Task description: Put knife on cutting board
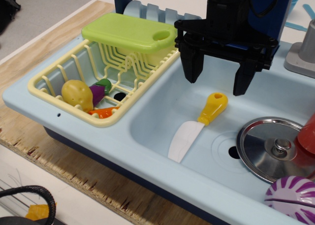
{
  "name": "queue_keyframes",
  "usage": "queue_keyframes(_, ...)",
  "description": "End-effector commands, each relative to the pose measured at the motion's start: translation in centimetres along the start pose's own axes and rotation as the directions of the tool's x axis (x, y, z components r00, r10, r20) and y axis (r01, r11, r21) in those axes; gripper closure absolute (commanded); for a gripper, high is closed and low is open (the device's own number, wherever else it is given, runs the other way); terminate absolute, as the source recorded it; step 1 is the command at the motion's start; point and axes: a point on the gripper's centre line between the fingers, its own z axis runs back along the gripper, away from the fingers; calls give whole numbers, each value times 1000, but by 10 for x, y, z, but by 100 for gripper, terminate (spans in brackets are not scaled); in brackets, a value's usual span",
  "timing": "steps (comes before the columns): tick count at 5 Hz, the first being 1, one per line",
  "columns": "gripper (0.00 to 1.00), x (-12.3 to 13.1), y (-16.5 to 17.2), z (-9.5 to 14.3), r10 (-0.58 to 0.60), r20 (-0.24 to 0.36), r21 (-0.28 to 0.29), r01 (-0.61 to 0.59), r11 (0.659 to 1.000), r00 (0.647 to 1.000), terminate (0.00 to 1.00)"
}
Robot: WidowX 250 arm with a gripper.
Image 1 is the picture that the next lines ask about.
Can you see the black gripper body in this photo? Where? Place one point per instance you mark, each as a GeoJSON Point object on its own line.
{"type": "Point", "coordinates": [226, 33]}

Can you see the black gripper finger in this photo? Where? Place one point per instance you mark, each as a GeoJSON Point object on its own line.
{"type": "Point", "coordinates": [192, 61]}
{"type": "Point", "coordinates": [243, 77]}

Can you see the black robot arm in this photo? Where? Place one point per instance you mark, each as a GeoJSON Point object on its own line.
{"type": "Point", "coordinates": [225, 34]}

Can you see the green plastic cutting board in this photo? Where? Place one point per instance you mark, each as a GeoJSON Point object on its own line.
{"type": "Point", "coordinates": [132, 33]}

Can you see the wooden board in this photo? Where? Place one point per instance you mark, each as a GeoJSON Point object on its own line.
{"type": "Point", "coordinates": [86, 192]}

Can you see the dark blue sink backsplash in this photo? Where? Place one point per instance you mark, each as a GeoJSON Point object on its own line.
{"type": "Point", "coordinates": [273, 23]}

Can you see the grey toy faucet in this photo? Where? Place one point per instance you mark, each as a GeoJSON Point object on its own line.
{"type": "Point", "coordinates": [301, 56]}

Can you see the steel pot lid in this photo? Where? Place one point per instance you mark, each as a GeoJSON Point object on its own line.
{"type": "Point", "coordinates": [269, 148]}

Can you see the blue plastic cup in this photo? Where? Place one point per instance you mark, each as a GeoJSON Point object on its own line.
{"type": "Point", "coordinates": [292, 5]}

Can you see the light blue toy sink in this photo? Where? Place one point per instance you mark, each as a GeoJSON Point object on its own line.
{"type": "Point", "coordinates": [208, 177]}

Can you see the light blue plastic spoon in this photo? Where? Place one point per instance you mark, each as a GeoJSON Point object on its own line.
{"type": "Point", "coordinates": [310, 12]}

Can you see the purple toy eggplant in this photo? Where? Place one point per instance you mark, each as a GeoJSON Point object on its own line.
{"type": "Point", "coordinates": [100, 89]}

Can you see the cream dish drying rack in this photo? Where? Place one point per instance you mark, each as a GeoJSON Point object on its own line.
{"type": "Point", "coordinates": [130, 73]}

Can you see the red plastic cup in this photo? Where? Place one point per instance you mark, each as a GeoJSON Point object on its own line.
{"type": "Point", "coordinates": [305, 142]}

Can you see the orange toy carrot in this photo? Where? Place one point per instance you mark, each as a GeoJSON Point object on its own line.
{"type": "Point", "coordinates": [103, 113]}

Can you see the yellow toy potato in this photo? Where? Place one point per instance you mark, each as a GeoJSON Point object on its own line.
{"type": "Point", "coordinates": [76, 92]}

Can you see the purple white striped ball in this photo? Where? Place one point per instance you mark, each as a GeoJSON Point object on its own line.
{"type": "Point", "coordinates": [293, 196]}

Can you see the black bag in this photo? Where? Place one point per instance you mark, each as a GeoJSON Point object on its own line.
{"type": "Point", "coordinates": [8, 10]}

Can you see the yellow tape piece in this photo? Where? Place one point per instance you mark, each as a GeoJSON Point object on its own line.
{"type": "Point", "coordinates": [37, 212]}

